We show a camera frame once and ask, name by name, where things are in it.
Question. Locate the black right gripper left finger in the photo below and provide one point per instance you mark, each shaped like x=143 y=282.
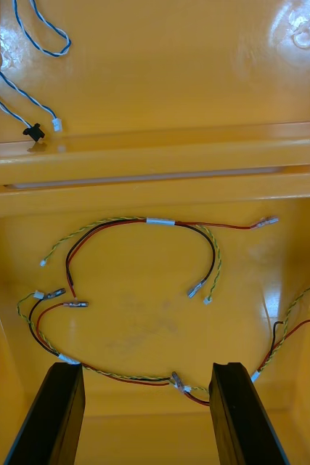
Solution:
x=53 y=417

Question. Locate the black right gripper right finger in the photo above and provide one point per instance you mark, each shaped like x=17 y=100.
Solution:
x=241 y=417

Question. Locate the yellow-orange plastic bin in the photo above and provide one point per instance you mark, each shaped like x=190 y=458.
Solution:
x=143 y=327
x=162 y=72

